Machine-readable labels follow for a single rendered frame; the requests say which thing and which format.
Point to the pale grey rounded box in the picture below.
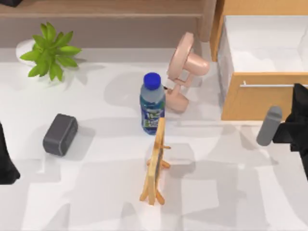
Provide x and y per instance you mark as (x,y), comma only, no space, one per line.
(269,127)

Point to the pale wooden drawer front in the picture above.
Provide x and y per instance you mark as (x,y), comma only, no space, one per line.
(262,103)

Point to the pulled out drawer, grey inside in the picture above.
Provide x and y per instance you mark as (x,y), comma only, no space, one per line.
(262,45)

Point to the wooden cupboard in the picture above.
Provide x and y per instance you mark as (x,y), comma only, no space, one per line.
(216,26)

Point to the pink desk fan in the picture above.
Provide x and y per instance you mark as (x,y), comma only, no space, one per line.
(192,63)

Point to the wooden framed blackboard on easel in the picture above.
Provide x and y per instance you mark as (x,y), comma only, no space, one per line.
(156,154)

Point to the blue bottle with blue cap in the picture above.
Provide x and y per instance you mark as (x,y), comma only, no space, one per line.
(152,106)

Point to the wooden open shelf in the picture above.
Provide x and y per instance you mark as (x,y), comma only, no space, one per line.
(108,21)

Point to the dark grey speaker box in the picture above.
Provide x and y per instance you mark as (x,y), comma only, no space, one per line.
(60,134)

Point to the green plant in white pot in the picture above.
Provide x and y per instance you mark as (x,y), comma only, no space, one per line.
(51,51)

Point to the dark object on shelf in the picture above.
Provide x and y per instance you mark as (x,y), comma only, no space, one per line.
(10,2)

